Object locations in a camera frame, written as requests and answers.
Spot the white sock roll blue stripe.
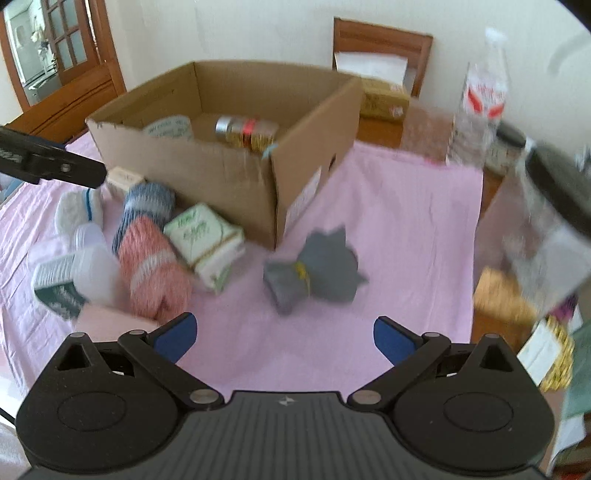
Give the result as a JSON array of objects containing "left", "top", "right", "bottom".
[{"left": 54, "top": 188, "right": 103, "bottom": 235}]

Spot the pink rectangular box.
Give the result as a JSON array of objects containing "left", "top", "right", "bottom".
[{"left": 74, "top": 304, "right": 159, "bottom": 342}]

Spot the beige pink small box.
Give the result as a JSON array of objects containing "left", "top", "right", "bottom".
[{"left": 105, "top": 167, "right": 145, "bottom": 201}]

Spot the green white medicine box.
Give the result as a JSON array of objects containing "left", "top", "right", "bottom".
[{"left": 32, "top": 253, "right": 88, "bottom": 320}]

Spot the blue knit sock roll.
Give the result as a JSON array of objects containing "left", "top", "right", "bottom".
[{"left": 112, "top": 182, "right": 175, "bottom": 256}]

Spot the pink knit sock roll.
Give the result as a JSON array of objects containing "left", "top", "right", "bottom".
[{"left": 117, "top": 216, "right": 193, "bottom": 324}]

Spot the green white tissue pack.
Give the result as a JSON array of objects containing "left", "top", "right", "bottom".
[{"left": 163, "top": 203, "right": 245, "bottom": 294}]

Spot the grey plush cat toy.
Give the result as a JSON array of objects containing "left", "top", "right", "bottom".
[{"left": 263, "top": 225, "right": 369, "bottom": 315}]

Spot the clear capsule bottle silver cap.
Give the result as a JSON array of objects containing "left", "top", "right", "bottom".
[{"left": 214, "top": 116, "right": 280, "bottom": 154}]

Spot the pink tablecloth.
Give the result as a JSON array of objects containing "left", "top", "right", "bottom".
[{"left": 0, "top": 133, "right": 486, "bottom": 398}]

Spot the clear jar black lid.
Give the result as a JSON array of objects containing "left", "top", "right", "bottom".
[{"left": 502, "top": 143, "right": 590, "bottom": 318}]

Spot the brown cardboard box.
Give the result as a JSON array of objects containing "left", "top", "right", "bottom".
[{"left": 86, "top": 61, "right": 363, "bottom": 249}]

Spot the small dark lid jar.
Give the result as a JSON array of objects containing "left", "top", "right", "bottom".
[{"left": 485, "top": 121, "right": 527, "bottom": 176}]

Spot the clear plastic water bottle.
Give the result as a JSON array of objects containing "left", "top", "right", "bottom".
[{"left": 446, "top": 27, "right": 510, "bottom": 169}]

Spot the yellow brown packet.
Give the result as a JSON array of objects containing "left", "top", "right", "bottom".
[{"left": 360, "top": 78, "right": 411, "bottom": 123}]

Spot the wooden chair behind table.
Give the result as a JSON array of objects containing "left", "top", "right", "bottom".
[{"left": 332, "top": 17, "right": 434, "bottom": 98}]

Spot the white paper on chair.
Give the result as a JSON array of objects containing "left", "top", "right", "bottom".
[{"left": 335, "top": 52, "right": 408, "bottom": 85}]

